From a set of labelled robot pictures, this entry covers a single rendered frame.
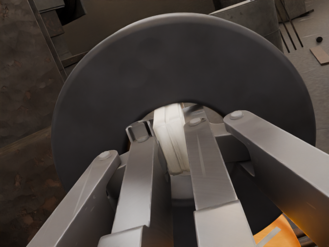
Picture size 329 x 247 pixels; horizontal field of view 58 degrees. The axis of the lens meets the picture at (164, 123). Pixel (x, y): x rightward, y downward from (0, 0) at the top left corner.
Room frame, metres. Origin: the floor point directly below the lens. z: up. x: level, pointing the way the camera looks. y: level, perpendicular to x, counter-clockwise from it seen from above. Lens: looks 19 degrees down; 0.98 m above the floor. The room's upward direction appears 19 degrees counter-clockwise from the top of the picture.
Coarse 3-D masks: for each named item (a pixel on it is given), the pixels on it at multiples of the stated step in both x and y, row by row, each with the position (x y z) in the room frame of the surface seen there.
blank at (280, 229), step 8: (280, 216) 0.26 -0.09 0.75; (272, 224) 0.25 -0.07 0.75; (280, 224) 0.25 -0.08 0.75; (288, 224) 0.26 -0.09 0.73; (264, 232) 0.25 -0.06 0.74; (272, 232) 0.25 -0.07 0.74; (280, 232) 0.25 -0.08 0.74; (288, 232) 0.25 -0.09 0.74; (256, 240) 0.25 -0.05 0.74; (264, 240) 0.25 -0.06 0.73; (272, 240) 0.25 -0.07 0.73; (280, 240) 0.25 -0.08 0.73; (288, 240) 0.25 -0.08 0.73; (296, 240) 0.25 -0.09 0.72
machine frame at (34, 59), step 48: (0, 0) 0.53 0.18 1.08; (0, 48) 0.51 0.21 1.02; (48, 48) 0.55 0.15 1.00; (0, 96) 0.50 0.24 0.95; (48, 96) 0.53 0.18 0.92; (0, 144) 0.48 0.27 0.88; (48, 144) 0.46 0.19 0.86; (0, 192) 0.42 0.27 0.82; (48, 192) 0.45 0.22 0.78; (0, 240) 0.40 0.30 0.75
